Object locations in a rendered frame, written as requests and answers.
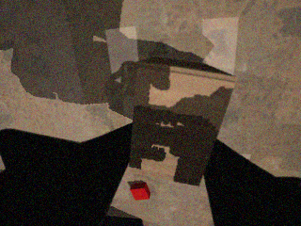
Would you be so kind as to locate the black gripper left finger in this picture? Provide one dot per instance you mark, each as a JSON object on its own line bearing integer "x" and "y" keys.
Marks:
{"x": 93, "y": 168}

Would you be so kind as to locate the red block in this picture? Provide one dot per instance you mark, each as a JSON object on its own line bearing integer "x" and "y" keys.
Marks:
{"x": 140, "y": 191}

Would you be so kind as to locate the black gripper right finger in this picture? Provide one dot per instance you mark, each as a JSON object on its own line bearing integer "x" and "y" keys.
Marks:
{"x": 243, "y": 194}

